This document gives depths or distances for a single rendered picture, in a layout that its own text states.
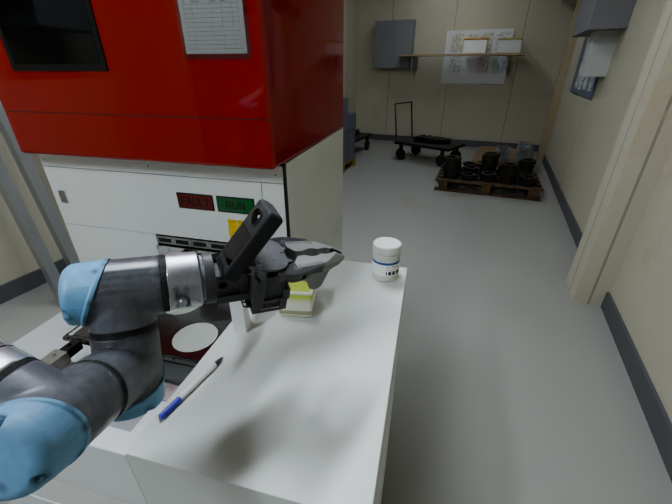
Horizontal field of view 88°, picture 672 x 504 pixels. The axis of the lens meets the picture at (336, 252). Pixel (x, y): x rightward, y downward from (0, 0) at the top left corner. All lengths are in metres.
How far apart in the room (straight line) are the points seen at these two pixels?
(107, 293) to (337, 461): 0.37
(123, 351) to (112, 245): 0.95
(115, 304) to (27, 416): 0.15
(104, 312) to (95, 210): 0.92
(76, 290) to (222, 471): 0.30
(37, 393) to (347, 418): 0.39
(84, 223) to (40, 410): 1.11
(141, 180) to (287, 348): 0.72
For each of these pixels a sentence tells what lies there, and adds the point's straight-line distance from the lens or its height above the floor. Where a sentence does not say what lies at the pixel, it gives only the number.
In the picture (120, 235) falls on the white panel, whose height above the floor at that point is 0.95.
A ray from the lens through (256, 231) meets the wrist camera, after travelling 0.47.
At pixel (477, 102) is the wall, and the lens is 8.06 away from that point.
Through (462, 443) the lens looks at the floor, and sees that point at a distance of 1.82.
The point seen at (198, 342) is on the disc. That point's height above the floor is 0.90.
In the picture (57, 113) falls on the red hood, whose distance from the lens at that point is 1.27.
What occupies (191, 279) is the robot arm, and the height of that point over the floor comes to 1.21.
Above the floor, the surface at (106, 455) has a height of 0.95.
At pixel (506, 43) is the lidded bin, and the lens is 7.48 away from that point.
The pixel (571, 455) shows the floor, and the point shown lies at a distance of 1.98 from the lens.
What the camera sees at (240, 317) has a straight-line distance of 0.74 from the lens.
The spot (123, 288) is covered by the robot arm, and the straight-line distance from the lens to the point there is 0.48.
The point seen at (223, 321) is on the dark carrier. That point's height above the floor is 0.90.
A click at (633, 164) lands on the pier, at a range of 2.67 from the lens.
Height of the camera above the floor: 1.45
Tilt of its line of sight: 28 degrees down
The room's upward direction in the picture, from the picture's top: straight up
